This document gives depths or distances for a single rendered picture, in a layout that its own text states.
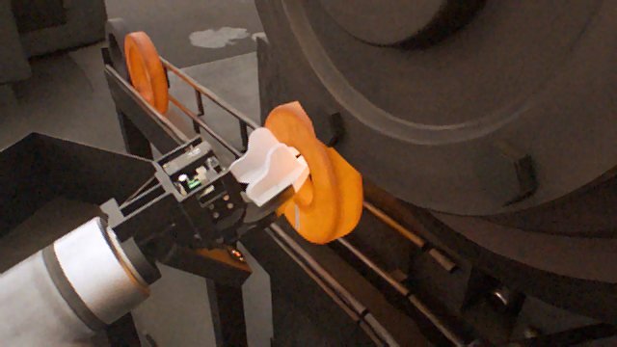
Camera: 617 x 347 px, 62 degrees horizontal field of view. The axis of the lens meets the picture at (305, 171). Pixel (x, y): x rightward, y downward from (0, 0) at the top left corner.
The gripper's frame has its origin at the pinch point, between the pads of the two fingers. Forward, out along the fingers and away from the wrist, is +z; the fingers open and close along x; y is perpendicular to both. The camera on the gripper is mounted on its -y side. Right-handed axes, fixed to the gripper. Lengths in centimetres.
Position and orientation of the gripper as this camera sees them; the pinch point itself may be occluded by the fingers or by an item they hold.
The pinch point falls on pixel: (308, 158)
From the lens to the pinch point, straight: 54.2
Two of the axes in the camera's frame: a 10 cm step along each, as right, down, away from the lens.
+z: 8.1, -5.3, 2.6
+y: -2.3, -6.9, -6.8
